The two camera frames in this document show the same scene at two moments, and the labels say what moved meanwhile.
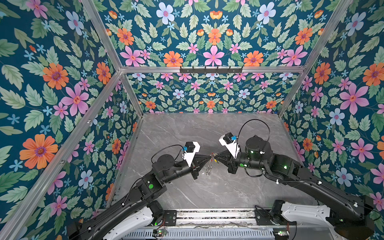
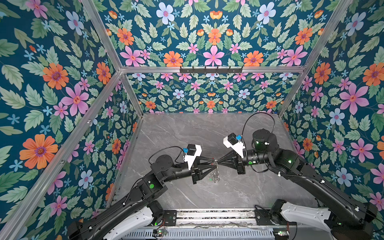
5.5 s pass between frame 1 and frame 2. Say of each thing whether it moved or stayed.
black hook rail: stayed
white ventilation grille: stayed
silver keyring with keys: moved
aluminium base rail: stayed
